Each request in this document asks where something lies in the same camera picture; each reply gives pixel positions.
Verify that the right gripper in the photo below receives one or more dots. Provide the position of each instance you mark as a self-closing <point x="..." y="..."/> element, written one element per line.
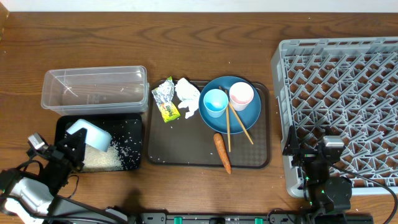
<point x="292" y="148"/>

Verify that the brown serving tray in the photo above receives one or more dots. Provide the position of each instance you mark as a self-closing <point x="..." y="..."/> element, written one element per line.
<point x="189" y="142"/>

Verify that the black waste tray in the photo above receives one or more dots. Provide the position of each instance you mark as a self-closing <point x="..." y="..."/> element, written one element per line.
<point x="125" y="130"/>

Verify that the foil snack wrapper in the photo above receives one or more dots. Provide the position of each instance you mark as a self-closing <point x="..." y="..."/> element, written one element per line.
<point x="163" y="95"/>

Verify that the clear plastic bin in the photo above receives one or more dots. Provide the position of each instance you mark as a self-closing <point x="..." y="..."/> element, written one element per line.
<point x="96" y="90"/>

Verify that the right wooden chopstick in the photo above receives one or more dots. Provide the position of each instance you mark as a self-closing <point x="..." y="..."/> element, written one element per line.
<point x="241" y="123"/>

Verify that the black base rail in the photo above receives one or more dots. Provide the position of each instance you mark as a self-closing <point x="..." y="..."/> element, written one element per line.
<point x="274" y="217"/>

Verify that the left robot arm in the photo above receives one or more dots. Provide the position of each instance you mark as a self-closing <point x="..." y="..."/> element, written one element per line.
<point x="31" y="189"/>

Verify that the white rice pile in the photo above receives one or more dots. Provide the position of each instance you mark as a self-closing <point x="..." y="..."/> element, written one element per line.
<point x="99" y="161"/>

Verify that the dark blue plate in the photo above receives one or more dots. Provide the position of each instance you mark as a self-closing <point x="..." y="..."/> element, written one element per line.
<point x="248" y="116"/>

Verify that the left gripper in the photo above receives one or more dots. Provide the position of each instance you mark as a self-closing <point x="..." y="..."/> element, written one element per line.
<point x="53" y="156"/>

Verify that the wooden chopstick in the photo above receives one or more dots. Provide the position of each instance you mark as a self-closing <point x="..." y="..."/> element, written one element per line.
<point x="228" y="127"/>
<point x="241" y="123"/>

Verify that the left wooden chopstick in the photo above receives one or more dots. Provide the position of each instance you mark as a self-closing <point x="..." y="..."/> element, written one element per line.
<point x="228" y="127"/>

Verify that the light blue cup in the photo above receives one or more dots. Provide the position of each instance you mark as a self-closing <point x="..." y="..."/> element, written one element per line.
<point x="215" y="101"/>

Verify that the light blue bowl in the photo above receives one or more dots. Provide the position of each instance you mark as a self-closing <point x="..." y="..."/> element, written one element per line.
<point x="95" y="136"/>

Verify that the white tissue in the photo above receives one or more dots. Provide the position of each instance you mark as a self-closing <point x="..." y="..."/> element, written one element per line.
<point x="188" y="95"/>

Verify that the white pink cup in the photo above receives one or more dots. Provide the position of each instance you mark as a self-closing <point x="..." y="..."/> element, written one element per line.
<point x="240" y="95"/>

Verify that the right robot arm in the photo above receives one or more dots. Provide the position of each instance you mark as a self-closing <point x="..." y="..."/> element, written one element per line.
<point x="329" y="196"/>

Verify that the orange carrot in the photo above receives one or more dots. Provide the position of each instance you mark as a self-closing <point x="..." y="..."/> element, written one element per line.
<point x="220" y="146"/>

